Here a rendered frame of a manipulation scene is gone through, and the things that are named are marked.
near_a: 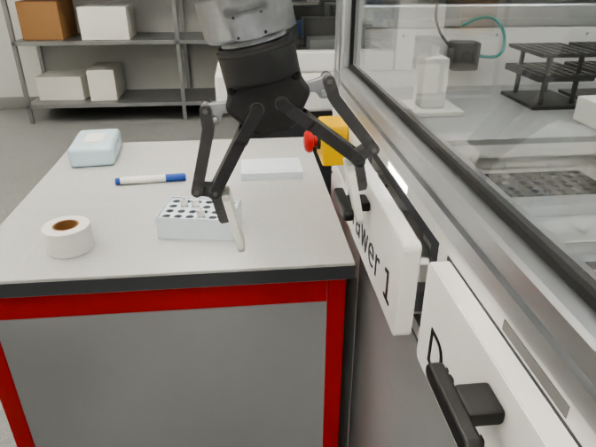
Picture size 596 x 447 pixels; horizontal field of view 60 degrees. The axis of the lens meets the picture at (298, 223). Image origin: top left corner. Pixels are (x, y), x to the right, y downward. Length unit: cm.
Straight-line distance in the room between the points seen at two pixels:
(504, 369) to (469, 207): 13
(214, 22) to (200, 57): 430
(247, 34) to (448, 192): 22
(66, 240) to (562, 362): 69
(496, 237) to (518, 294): 4
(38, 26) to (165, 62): 100
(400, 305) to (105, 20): 401
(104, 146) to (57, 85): 349
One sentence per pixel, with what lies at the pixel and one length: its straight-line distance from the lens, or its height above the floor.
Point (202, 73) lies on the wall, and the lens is 481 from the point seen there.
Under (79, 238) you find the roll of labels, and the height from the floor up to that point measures 79.
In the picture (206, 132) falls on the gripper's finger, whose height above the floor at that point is 101.
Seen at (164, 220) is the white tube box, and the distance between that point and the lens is 85.
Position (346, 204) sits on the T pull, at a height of 91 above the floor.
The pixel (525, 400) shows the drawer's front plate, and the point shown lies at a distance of 35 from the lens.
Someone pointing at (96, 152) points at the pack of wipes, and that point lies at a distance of 120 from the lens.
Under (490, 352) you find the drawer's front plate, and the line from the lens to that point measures 38.
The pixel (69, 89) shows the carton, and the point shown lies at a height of 24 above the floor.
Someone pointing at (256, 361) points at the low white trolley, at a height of 57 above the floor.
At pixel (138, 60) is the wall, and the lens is 486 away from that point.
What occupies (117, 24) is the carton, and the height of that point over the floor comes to 73.
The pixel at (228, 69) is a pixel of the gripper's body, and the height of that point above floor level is 107.
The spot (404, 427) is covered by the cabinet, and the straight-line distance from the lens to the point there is 68.
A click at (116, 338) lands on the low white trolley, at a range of 87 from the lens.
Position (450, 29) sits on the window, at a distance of 52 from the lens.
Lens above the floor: 116
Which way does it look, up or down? 27 degrees down
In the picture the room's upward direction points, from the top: straight up
